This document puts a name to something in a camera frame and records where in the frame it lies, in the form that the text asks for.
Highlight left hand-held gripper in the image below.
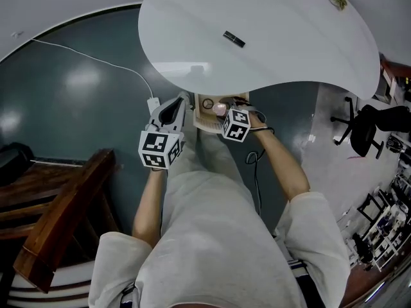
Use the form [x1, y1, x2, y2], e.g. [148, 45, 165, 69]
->
[138, 96, 187, 171]

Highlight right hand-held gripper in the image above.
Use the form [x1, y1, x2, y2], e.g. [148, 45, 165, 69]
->
[221, 108, 252, 143]

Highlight large wooden drawer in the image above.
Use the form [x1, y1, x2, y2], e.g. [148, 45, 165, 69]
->
[192, 90, 250, 133]

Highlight small black rectangular object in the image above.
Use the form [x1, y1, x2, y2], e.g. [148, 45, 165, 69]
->
[223, 30, 247, 49]

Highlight person's left forearm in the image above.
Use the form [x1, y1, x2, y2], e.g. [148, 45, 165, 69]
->
[132, 168, 168, 246]

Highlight person's right forearm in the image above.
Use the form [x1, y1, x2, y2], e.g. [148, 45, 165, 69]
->
[253, 126, 311, 201]

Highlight white kidney-shaped desk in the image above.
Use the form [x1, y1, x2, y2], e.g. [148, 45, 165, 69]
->
[137, 0, 380, 101]

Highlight white power strip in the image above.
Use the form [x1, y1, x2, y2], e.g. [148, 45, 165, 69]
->
[146, 97, 161, 115]

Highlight person's grey trousers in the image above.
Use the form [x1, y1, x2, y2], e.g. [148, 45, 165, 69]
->
[160, 130, 254, 211]

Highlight black office chair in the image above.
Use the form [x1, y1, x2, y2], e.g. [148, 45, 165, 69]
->
[330, 96, 411, 160]

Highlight person's grey shirt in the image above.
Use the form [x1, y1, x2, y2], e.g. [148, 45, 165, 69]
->
[88, 171, 351, 308]

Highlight black bag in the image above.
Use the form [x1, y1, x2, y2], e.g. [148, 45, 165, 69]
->
[0, 142, 35, 185]

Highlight red-brown cabinet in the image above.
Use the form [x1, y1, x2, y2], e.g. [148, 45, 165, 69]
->
[374, 55, 411, 104]

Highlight white equipment racks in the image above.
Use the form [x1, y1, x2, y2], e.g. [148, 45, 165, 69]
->
[343, 162, 411, 272]

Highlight black floor cable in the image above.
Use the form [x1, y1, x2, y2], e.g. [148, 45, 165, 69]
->
[245, 151, 263, 214]

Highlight white power cable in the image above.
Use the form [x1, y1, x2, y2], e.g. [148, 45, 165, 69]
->
[30, 38, 154, 99]

